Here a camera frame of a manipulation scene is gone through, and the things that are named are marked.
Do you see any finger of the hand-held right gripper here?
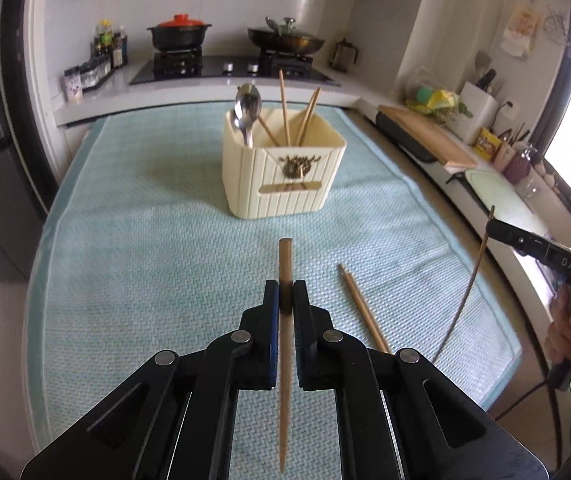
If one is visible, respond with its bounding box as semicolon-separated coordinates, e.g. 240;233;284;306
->
485;217;549;261

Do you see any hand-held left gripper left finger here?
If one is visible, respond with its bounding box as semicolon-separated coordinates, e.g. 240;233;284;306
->
20;280;282;480

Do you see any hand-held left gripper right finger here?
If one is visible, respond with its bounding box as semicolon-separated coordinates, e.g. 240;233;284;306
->
292;280;549;480

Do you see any cream ribbed utensil holder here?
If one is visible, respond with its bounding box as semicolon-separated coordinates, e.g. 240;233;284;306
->
222;109;348;220

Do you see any small steel spoon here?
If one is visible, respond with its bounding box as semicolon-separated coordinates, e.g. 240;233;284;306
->
231;111;247;147

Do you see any large steel spoon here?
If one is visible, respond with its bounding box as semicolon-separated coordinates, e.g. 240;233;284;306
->
234;83;262;149

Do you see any pale green cutting board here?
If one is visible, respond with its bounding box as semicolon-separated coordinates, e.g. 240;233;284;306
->
447;167;542;227

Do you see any purple cup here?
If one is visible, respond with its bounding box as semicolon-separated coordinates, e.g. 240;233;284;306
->
504;144;541;186

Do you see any pink cup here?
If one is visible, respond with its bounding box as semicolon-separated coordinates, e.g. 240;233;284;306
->
492;142;517;171

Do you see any yellow packet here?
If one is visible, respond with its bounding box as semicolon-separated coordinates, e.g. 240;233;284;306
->
475;127;504;161

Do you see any wooden cutting board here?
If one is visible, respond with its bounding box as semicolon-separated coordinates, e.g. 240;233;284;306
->
377;103;479;170

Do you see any white knife block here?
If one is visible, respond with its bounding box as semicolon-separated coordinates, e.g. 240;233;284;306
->
457;67;499;144

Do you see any light blue woven mat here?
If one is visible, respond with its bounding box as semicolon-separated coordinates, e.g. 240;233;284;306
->
24;102;524;480

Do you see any black flat tray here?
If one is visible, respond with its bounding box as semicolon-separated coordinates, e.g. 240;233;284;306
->
375;110;439;164

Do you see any yellow green plastic bag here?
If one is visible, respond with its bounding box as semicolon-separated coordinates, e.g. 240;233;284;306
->
405;67;467;116

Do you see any black gas stove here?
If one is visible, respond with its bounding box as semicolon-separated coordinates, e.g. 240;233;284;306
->
128;49;341;87

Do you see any dark wok with lid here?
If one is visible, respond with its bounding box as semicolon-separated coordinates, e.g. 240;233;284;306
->
246;16;327;57

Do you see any black pot with orange lid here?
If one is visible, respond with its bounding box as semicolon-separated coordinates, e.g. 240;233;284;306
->
146;13;214;54

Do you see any row of spice jars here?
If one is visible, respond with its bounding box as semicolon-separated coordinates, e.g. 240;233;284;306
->
63;54;116;104

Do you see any black cable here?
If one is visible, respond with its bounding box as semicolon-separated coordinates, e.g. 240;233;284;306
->
494;355;571;480

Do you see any hanging wall towel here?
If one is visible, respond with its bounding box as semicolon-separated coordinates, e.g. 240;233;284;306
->
500;2;537;59

